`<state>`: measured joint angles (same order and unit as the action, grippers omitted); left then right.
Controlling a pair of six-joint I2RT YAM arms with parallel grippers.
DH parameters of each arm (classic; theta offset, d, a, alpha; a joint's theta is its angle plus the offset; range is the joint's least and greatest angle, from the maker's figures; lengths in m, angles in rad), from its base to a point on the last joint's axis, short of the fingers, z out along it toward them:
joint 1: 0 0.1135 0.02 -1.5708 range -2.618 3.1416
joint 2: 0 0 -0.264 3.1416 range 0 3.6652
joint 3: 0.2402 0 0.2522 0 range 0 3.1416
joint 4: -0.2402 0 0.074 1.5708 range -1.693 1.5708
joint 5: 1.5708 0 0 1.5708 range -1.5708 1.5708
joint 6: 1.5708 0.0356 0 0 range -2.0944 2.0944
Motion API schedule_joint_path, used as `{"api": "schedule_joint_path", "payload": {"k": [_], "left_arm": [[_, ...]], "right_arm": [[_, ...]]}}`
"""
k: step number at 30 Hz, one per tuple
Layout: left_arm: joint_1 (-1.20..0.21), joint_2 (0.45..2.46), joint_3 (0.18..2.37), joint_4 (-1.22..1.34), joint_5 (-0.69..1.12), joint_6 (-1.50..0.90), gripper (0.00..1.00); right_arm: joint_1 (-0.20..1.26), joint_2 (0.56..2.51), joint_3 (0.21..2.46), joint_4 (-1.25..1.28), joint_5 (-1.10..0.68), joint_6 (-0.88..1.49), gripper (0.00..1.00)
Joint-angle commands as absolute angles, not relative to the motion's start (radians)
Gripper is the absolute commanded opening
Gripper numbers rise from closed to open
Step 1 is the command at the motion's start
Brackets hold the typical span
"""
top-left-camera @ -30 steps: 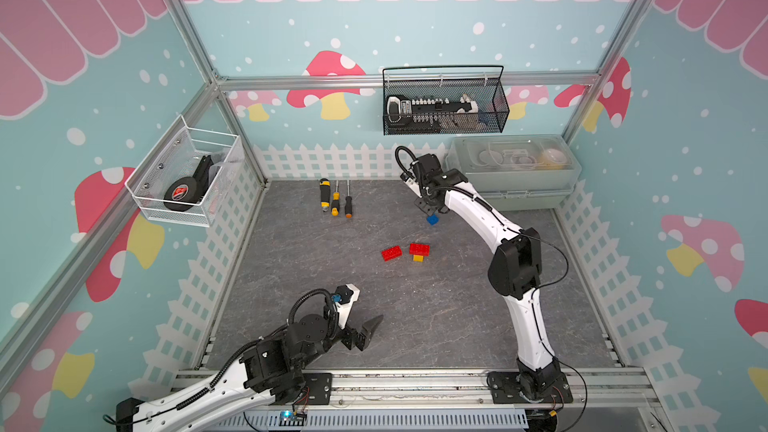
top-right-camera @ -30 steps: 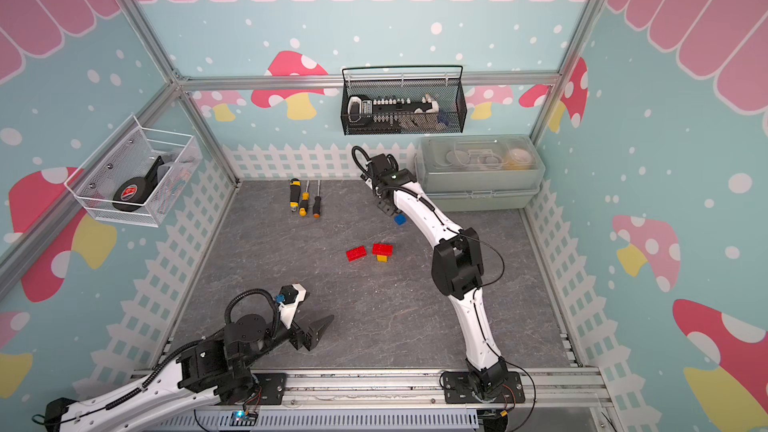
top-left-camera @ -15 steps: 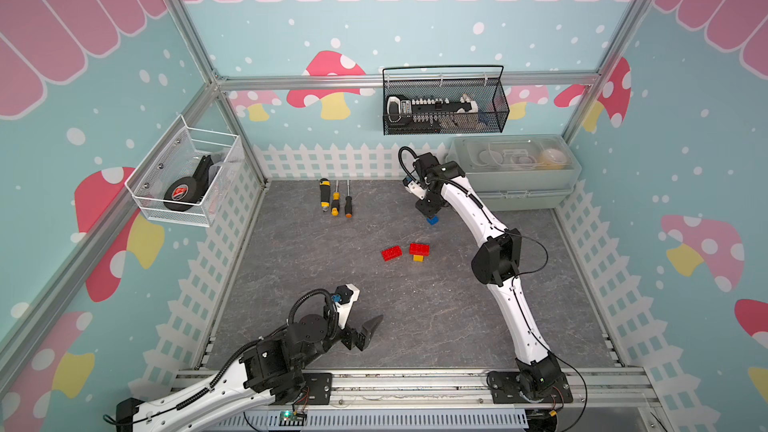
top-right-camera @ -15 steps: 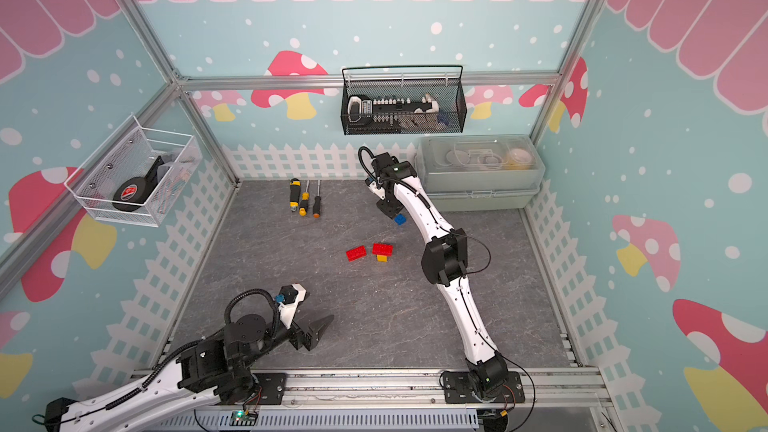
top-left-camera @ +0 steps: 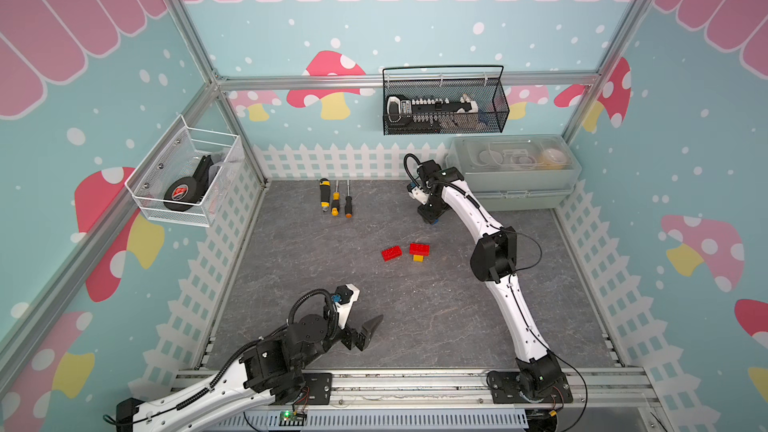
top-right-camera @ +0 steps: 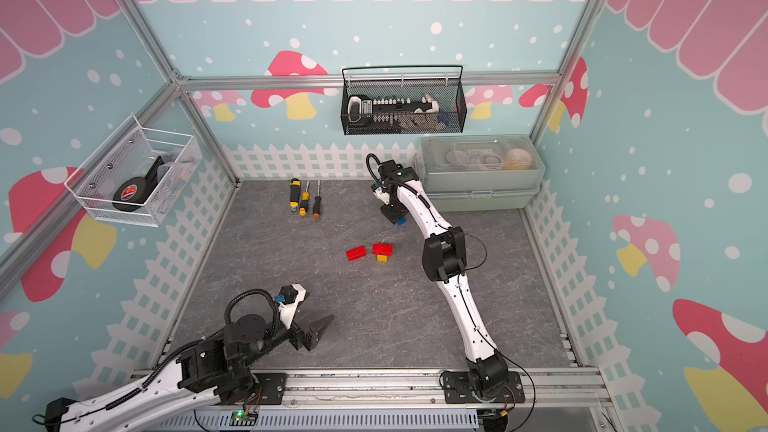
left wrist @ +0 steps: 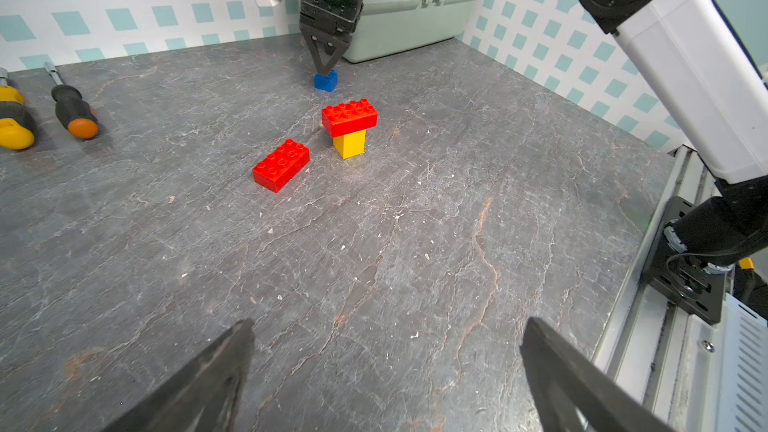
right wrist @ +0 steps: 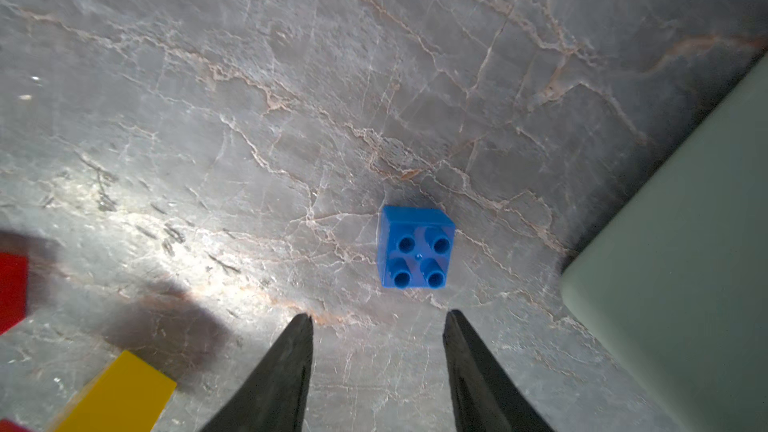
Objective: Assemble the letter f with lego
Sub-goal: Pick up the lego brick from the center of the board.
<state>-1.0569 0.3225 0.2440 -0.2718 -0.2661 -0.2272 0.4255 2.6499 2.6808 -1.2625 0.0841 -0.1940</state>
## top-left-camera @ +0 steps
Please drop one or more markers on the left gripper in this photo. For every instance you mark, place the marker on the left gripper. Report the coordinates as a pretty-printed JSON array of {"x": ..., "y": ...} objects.
[{"x": 364, "y": 336}]

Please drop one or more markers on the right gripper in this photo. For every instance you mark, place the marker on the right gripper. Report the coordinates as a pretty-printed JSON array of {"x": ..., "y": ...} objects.
[{"x": 428, "y": 217}]

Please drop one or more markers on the red lego brick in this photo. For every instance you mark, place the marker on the red lego brick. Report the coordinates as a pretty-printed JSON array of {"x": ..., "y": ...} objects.
[
  {"x": 419, "y": 249},
  {"x": 391, "y": 253}
]

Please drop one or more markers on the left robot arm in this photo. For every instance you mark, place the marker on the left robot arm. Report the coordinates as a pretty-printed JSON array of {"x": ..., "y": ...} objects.
[{"x": 269, "y": 370}]

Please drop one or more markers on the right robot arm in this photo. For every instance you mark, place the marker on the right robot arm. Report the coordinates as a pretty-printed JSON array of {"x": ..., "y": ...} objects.
[{"x": 494, "y": 263}]

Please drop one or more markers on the green plastic storage box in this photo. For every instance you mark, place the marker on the green plastic storage box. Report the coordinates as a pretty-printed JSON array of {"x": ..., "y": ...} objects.
[{"x": 508, "y": 173}]

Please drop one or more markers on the orange black screwdriver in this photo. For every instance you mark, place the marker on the orange black screwdriver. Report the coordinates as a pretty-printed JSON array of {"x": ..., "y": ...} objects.
[{"x": 348, "y": 207}]

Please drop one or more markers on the white items in basket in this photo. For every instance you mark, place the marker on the white items in basket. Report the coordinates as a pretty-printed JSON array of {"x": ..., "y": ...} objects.
[{"x": 442, "y": 113}]

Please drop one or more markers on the small yellow screwdriver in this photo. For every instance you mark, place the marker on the small yellow screwdriver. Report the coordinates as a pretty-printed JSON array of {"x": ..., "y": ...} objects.
[{"x": 335, "y": 203}]

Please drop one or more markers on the thick yellow black screwdriver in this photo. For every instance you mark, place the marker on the thick yellow black screwdriver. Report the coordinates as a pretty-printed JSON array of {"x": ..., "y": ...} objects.
[{"x": 325, "y": 194}]

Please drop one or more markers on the black tape roll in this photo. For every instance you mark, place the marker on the black tape roll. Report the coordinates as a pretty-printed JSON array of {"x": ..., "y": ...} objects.
[{"x": 188, "y": 191}]

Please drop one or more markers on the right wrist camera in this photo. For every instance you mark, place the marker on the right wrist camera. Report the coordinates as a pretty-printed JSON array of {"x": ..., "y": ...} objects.
[{"x": 417, "y": 193}]

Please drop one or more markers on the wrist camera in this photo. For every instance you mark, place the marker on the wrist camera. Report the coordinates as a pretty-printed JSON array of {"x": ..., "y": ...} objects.
[
  {"x": 344, "y": 298},
  {"x": 417, "y": 193}
]

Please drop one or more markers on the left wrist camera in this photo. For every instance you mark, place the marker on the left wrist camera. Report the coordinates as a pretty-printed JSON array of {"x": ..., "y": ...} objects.
[{"x": 344, "y": 298}]

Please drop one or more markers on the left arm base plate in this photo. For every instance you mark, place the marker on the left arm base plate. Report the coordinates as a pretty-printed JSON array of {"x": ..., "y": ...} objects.
[{"x": 309, "y": 389}]

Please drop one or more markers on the black wire mesh basket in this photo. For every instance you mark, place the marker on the black wire mesh basket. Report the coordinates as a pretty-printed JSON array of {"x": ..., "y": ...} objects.
[{"x": 483, "y": 83}]

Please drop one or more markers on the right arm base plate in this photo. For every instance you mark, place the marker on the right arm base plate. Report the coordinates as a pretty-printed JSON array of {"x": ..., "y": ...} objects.
[{"x": 521, "y": 387}]

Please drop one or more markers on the clear wall bin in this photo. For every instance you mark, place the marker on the clear wall bin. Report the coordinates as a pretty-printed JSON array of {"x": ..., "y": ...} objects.
[{"x": 177, "y": 156}]

